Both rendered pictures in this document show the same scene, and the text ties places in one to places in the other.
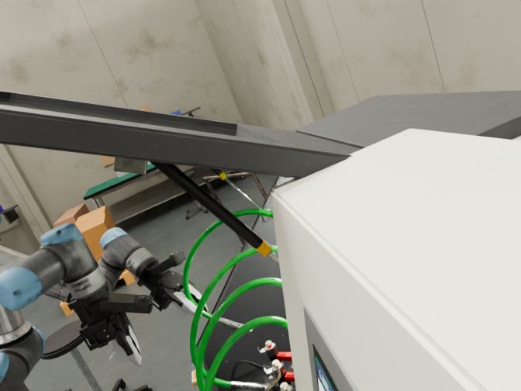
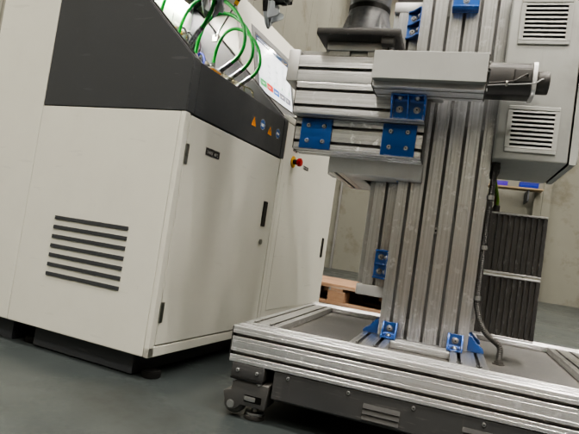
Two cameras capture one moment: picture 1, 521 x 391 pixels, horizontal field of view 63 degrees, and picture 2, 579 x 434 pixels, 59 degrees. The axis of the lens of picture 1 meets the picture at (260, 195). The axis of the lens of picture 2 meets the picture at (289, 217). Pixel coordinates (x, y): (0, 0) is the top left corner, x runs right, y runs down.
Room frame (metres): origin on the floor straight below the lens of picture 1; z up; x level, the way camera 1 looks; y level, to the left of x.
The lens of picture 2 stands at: (2.36, 1.42, 0.46)
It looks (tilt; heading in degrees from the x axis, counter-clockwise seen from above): 3 degrees up; 209
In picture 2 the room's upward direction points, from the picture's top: 8 degrees clockwise
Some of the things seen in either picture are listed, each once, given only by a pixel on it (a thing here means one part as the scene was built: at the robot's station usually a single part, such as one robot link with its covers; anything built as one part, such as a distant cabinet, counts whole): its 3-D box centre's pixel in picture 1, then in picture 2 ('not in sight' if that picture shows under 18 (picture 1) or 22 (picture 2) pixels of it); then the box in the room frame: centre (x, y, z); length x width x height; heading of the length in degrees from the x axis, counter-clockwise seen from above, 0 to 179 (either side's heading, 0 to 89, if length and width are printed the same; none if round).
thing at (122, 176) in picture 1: (167, 179); not in sight; (7.79, 1.48, 0.51); 2.81 x 1.12 x 1.02; 101
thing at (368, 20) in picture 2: not in sight; (367, 27); (1.04, 0.85, 1.09); 0.15 x 0.15 x 0.10
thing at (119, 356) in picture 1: (122, 356); (276, 17); (0.86, 0.42, 1.24); 0.06 x 0.03 x 0.09; 95
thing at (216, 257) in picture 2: not in sight; (227, 236); (0.88, 0.37, 0.44); 0.65 x 0.02 x 0.68; 5
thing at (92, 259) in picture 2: not in sight; (158, 238); (0.90, 0.09, 0.39); 0.70 x 0.58 x 0.79; 5
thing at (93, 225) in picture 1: (87, 254); not in sight; (5.22, 2.32, 0.40); 1.32 x 0.94 x 0.79; 10
